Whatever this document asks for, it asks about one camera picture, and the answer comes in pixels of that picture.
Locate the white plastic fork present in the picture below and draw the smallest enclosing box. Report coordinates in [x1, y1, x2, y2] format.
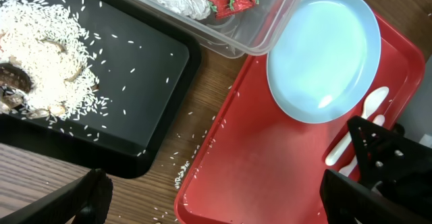
[339, 115, 385, 177]

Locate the pile of white rice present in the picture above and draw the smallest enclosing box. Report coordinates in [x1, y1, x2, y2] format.
[1, 0, 110, 120]

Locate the brown food scraps pile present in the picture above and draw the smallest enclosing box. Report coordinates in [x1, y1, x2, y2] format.
[1, 63, 65, 119]

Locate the light blue plate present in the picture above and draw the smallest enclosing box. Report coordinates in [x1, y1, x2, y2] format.
[267, 0, 381, 123]

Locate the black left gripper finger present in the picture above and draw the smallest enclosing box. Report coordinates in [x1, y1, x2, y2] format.
[1, 169, 113, 224]

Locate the clear plastic waste bin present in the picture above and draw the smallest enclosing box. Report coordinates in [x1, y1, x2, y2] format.
[126, 0, 301, 59]

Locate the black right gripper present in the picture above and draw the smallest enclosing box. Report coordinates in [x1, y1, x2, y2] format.
[320, 116, 431, 224]

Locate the grey dishwasher rack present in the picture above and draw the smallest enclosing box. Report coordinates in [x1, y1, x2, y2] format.
[398, 57, 432, 148]

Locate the white plastic spoon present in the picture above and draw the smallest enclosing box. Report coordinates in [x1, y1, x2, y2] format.
[325, 86, 389, 166]

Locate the red serving tray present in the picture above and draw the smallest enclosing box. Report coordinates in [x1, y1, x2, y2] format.
[173, 0, 427, 224]

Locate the black plastic tray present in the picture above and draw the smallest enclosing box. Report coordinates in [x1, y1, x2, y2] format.
[1, 0, 202, 178]

